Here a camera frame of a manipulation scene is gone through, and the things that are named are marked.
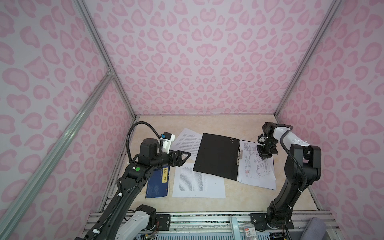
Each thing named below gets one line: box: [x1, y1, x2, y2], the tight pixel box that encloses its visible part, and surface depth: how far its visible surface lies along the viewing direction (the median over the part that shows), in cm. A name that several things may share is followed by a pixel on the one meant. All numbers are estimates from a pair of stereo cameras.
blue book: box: [145, 165, 170, 199], surface depth 86 cm
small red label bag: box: [239, 223, 257, 238], surface depth 71 cm
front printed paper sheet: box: [172, 162, 226, 198], surface depth 88 cm
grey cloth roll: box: [300, 217, 326, 240], surface depth 70 cm
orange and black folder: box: [193, 133, 241, 182], surface depth 98 cm
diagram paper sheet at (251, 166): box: [237, 140, 276, 182], surface depth 92 cm
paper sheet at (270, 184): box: [238, 180, 277, 190], surface depth 87 cm
